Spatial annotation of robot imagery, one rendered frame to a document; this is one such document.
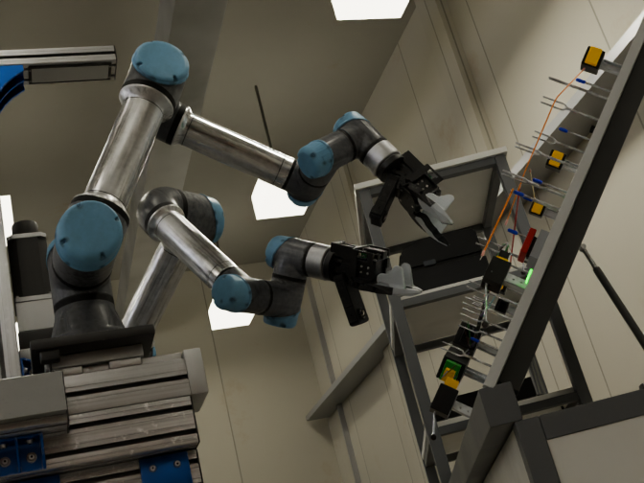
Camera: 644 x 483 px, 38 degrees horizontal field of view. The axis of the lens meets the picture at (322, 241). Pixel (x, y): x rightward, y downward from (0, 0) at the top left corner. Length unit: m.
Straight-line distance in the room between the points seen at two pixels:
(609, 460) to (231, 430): 9.92
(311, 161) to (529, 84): 4.71
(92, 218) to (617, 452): 0.98
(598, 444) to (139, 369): 0.82
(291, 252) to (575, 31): 4.37
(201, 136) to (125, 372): 0.58
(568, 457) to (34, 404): 0.87
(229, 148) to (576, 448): 1.00
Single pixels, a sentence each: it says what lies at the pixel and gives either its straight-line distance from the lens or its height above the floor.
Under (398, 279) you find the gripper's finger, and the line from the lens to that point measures 1.90.
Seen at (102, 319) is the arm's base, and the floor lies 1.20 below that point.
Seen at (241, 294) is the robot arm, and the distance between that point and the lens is 1.92.
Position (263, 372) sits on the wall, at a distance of 11.65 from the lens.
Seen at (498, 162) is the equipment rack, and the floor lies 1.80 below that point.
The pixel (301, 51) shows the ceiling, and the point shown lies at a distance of 8.26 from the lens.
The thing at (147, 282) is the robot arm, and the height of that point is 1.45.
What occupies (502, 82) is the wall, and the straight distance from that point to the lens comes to 6.94.
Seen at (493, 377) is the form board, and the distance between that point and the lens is 1.58.
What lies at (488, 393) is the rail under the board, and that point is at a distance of 1.57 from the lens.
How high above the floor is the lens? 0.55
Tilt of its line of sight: 22 degrees up
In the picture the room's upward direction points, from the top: 15 degrees counter-clockwise
